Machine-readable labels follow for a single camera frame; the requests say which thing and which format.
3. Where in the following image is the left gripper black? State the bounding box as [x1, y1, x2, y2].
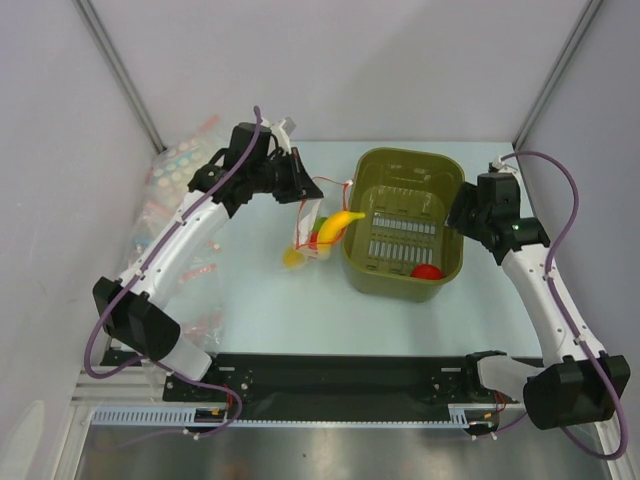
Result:
[249, 147, 322, 204]

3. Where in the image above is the clear zip bag orange zipper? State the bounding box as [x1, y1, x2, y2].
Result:
[282, 176, 354, 271]

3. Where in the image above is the green toy starfruit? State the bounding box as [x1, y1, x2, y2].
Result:
[312, 217, 327, 232]

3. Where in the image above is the red toy apple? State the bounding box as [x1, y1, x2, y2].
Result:
[307, 232, 318, 249]

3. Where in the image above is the yellow toy banana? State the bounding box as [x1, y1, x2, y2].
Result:
[317, 210, 366, 247]

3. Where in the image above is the yellow toy starfruit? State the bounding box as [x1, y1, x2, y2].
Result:
[282, 247, 307, 270]

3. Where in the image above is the red toy tomato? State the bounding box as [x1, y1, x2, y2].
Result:
[410, 264, 444, 281]

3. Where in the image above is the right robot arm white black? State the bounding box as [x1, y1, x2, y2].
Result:
[446, 172, 631, 430]

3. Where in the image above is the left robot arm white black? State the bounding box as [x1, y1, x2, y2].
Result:
[93, 118, 323, 400]

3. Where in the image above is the pile of clear zip bags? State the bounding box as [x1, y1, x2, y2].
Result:
[124, 115, 227, 355]

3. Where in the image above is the olive green plastic bin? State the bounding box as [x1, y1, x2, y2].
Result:
[341, 147, 465, 303]

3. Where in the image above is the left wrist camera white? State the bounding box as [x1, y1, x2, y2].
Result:
[262, 117, 296, 153]

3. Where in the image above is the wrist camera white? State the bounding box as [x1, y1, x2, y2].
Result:
[489, 157, 520, 177]
[262, 117, 296, 153]

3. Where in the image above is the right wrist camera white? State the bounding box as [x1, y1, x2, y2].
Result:
[489, 157, 520, 177]

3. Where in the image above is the white slotted cable duct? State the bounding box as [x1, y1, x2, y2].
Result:
[91, 405, 506, 430]

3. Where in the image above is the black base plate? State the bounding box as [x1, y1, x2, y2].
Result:
[99, 349, 521, 424]

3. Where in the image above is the aluminium frame rail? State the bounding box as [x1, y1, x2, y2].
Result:
[69, 362, 165, 406]

